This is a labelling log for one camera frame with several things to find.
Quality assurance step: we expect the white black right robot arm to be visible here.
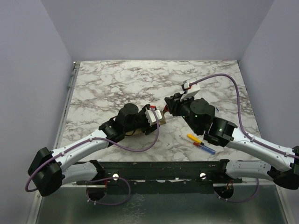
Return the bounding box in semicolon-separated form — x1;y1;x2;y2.
164;93;299;190

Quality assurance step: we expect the yellow handled screwdriver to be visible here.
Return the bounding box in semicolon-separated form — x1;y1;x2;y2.
187;134;203;144

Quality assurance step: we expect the red black utility knife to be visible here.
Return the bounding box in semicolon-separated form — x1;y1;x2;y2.
163;105;169;114

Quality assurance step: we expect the blue red handled screwdriver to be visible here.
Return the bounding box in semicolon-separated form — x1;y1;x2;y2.
180;136;216;155

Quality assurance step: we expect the aluminium frame rail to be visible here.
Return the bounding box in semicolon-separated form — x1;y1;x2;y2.
53;61;81;149

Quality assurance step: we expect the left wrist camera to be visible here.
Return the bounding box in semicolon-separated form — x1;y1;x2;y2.
145;108;163;126

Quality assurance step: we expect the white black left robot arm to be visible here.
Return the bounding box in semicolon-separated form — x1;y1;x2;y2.
25;103;163;196

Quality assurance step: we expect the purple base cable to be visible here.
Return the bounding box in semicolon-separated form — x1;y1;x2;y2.
86;176;132;206
217;178;260;203

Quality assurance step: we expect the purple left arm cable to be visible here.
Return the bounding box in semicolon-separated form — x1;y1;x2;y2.
25;106;161;192

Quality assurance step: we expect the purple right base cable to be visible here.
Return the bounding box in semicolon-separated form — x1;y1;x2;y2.
217;178;260;203

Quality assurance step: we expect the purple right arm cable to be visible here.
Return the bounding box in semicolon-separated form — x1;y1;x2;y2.
190;74;299;159

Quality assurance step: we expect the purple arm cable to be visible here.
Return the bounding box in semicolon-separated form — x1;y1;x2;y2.
190;74;299;159
25;106;161;192

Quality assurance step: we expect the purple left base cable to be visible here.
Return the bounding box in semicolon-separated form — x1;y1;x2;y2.
86;176;132;206

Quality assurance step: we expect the brown cardboard express box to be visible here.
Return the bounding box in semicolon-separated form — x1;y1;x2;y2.
125;109;166;136

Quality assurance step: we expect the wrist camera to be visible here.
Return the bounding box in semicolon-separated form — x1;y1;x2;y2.
145;108;163;126
180;78;200;101

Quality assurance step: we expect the black front mounting rail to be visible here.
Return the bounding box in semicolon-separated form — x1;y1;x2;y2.
77;159;242;195

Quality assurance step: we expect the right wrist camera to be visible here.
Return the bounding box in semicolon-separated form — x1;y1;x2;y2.
180;78;200;101

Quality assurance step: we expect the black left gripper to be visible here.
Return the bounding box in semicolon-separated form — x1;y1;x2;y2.
125;105;160;135

